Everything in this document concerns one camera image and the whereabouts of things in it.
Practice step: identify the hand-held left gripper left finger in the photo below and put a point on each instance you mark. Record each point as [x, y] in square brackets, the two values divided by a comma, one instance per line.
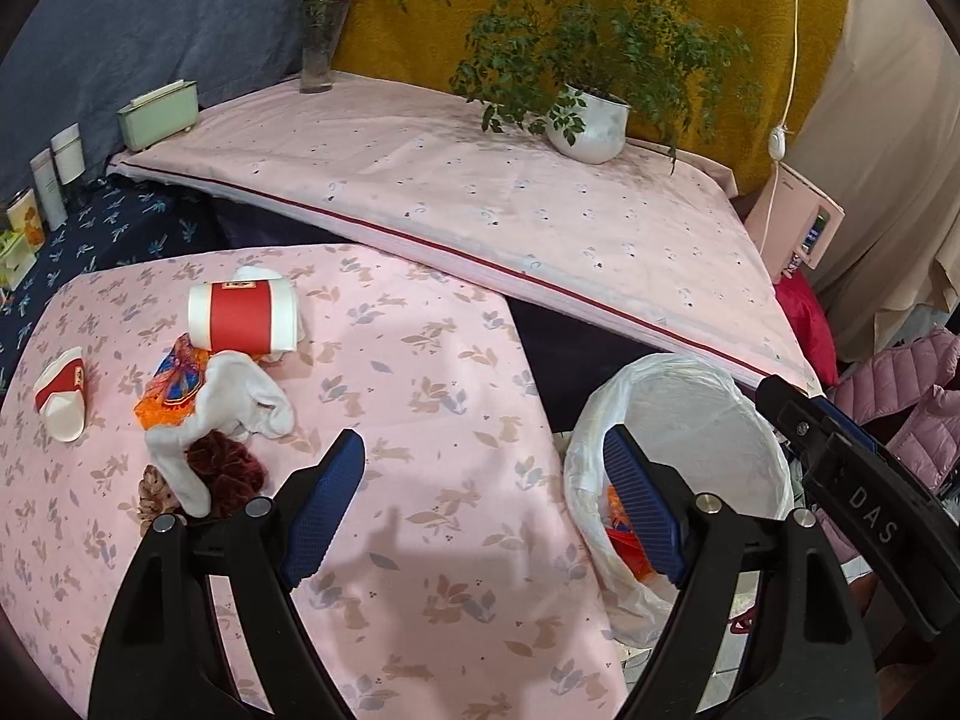
[322, 510]

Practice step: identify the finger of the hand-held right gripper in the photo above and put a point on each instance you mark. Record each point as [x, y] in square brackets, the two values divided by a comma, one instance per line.
[862, 502]

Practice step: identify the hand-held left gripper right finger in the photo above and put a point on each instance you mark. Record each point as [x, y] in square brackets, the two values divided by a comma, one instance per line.
[645, 510]

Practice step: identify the orange red-print wrapper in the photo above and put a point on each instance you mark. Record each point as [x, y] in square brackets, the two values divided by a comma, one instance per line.
[626, 540]

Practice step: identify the trash bin with white bag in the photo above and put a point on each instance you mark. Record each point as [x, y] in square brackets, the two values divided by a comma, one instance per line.
[697, 427]

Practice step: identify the dark red scrunchie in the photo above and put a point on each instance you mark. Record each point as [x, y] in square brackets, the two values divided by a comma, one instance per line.
[225, 472]

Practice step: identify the long white sock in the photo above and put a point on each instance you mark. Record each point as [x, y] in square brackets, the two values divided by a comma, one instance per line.
[240, 390]

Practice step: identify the brown pine cone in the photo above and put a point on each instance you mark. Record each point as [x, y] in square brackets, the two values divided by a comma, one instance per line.
[154, 499]

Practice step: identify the orange blue snack wrapper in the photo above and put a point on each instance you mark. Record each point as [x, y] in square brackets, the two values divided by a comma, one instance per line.
[172, 386]

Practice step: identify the large red white paper cup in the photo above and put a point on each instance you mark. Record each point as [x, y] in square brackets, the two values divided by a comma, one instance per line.
[240, 319]

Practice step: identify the small red white paper cup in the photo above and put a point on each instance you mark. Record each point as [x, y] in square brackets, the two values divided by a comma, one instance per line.
[60, 397]

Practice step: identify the pink puffer jacket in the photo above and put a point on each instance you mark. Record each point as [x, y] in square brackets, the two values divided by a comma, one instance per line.
[915, 397]

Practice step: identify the pink rabbit-print tablecloth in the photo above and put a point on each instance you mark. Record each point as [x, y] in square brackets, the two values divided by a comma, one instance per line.
[420, 420]

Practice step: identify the dark purple cloth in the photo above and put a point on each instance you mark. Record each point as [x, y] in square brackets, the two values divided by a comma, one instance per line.
[585, 360]

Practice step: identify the red cushion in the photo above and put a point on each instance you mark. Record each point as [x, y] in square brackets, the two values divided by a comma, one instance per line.
[806, 330]

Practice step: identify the pink water dispenser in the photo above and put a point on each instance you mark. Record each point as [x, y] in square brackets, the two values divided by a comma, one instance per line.
[784, 214]

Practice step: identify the beige curtain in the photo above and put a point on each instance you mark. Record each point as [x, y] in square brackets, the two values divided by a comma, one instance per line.
[885, 165]

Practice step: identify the navy floral cloth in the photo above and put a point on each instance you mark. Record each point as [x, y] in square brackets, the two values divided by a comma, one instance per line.
[112, 232]

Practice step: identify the pink cloth with red stripe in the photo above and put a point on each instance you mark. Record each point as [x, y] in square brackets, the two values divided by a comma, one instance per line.
[465, 180]

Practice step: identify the potted plant in white pot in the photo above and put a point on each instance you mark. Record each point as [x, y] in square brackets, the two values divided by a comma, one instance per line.
[592, 120]

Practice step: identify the small green white box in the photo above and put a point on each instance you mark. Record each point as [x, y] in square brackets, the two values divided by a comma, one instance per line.
[15, 259]

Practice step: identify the orange-print tin box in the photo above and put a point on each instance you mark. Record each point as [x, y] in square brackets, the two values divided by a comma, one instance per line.
[22, 217]

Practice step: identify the light green box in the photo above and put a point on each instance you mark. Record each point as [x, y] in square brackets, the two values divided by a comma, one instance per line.
[157, 116]

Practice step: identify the glass vase with red flowers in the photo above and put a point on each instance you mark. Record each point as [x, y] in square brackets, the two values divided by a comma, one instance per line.
[319, 52]

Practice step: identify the mustard yellow backdrop cloth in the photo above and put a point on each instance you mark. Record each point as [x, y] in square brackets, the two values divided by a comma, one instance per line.
[420, 37]

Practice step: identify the blue grey backdrop cloth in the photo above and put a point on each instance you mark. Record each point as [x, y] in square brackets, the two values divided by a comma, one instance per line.
[165, 15]

